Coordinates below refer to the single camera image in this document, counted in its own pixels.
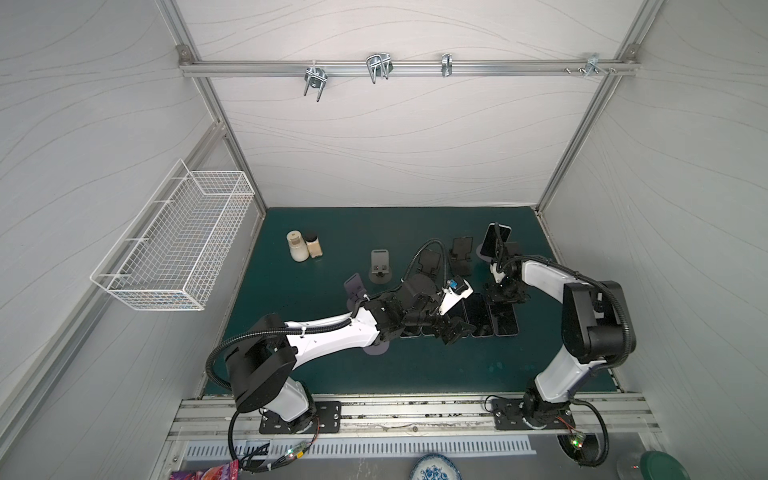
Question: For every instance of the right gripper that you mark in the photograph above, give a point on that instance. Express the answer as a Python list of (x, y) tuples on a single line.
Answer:
[(507, 282)]

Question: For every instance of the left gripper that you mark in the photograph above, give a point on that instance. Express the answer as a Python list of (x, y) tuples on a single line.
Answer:
[(452, 334)]

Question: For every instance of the phone with cracked screen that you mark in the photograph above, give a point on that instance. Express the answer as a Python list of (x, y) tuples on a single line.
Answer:
[(479, 316)]

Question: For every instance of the phone with purple frame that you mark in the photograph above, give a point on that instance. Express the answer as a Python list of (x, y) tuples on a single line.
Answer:
[(503, 319)]

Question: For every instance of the phone with white frame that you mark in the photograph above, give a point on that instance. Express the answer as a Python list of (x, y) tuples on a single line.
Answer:
[(495, 232)]

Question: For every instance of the phone with light green frame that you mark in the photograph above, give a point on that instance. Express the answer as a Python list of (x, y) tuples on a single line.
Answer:
[(411, 332)]

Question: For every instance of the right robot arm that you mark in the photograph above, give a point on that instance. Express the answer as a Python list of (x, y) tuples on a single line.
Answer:
[(596, 328)]

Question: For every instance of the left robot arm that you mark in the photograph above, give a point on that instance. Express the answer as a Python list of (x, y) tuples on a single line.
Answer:
[(256, 367)]

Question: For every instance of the lilac round phone stand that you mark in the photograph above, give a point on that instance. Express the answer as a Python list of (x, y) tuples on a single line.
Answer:
[(482, 256)]

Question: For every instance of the black rectangular phone stand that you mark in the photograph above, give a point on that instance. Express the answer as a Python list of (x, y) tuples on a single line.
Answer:
[(460, 256)]

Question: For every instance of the black folding phone stand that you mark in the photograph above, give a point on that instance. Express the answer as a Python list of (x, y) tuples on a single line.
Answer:
[(429, 263)]

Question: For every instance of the purple round stand front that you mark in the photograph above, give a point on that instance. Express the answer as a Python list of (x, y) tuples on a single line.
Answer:
[(377, 349)]

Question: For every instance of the purple round stand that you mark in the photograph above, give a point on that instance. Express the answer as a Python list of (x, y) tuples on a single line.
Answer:
[(355, 290), (377, 349)]

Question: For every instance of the grey round stand back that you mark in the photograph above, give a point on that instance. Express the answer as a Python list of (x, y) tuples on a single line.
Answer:
[(380, 272)]

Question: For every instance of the purple round stand middle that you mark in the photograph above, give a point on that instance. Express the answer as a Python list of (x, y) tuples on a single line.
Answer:
[(355, 290)]

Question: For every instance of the blue white plate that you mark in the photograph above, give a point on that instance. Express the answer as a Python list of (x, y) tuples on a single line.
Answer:
[(435, 467)]

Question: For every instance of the small brown bottle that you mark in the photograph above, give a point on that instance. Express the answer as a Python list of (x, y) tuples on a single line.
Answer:
[(313, 245)]

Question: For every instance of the cream plastic bottle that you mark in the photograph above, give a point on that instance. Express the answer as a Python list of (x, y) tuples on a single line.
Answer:
[(297, 246)]

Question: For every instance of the green round lid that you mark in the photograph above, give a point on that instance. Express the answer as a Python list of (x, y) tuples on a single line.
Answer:
[(657, 465)]

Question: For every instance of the metal top crossbar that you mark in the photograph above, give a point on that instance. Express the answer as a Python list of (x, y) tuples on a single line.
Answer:
[(382, 65)]

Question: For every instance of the pink patterned bag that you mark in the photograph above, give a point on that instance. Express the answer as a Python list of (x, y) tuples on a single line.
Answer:
[(227, 471)]

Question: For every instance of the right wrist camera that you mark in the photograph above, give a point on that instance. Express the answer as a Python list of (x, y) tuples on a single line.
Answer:
[(497, 273)]

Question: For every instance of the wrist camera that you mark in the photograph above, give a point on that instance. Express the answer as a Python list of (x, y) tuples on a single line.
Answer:
[(456, 289), (497, 273)]

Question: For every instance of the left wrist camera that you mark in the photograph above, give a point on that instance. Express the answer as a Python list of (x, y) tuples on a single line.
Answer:
[(456, 289)]

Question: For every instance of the white wire basket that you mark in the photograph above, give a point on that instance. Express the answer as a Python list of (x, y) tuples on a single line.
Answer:
[(170, 255)]

